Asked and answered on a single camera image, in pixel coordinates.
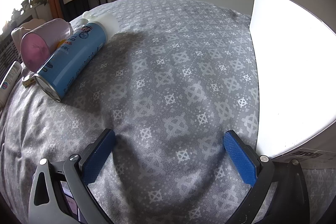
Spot white storage box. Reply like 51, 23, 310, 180
249, 0, 335, 157

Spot blue aerosol spray can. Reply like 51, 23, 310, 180
34, 14, 119, 102

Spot pink lidded cup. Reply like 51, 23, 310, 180
20, 18, 73, 73

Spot white tube bottle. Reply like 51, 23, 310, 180
0, 61, 22, 108

